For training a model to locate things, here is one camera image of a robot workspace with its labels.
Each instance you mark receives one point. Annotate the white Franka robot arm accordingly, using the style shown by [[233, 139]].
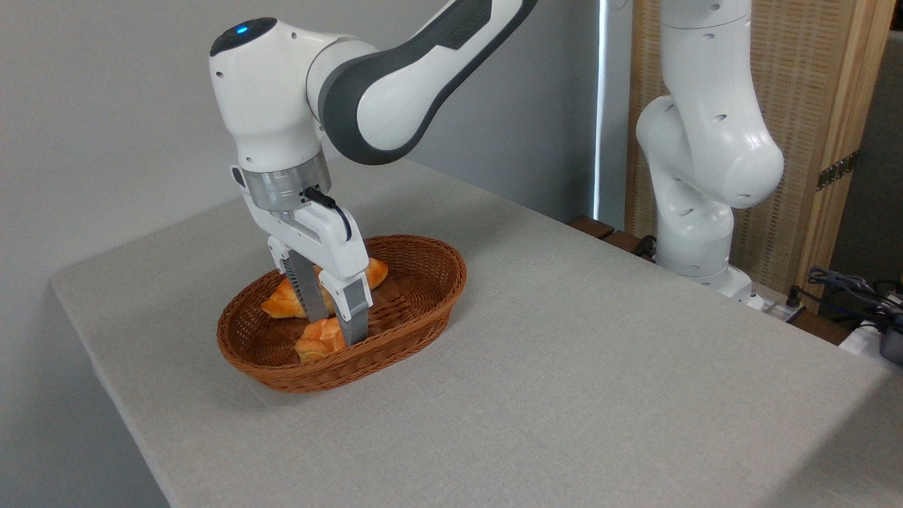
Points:
[[268, 92]]

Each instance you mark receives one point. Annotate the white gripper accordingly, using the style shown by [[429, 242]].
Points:
[[317, 240]]

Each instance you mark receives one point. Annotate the white power strip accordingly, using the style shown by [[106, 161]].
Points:
[[772, 303]]

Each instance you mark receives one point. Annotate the metal screen hinge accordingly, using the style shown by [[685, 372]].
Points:
[[838, 171]]

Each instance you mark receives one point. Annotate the small round bread roll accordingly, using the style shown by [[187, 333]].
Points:
[[317, 342]]

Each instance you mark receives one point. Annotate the brown wicker basket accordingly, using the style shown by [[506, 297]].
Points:
[[409, 310]]

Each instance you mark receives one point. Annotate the grey tablecloth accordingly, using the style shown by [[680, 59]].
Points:
[[600, 388]]

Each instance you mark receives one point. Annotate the long scored bread loaf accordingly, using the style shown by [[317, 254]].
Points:
[[282, 302]]

